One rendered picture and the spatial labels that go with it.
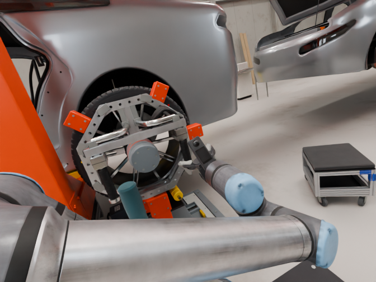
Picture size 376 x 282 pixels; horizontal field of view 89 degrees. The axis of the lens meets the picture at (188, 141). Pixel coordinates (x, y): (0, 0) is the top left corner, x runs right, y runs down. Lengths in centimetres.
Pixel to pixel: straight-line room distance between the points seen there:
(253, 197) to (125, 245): 34
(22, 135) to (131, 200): 50
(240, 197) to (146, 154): 50
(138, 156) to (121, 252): 65
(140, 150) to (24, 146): 44
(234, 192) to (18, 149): 83
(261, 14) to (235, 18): 176
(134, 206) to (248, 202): 60
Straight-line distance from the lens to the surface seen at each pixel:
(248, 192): 50
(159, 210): 115
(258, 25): 1376
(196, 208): 161
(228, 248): 31
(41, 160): 98
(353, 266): 151
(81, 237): 24
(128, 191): 93
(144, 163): 88
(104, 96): 105
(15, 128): 98
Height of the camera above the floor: 113
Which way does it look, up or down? 17 degrees down
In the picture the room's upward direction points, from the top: 14 degrees counter-clockwise
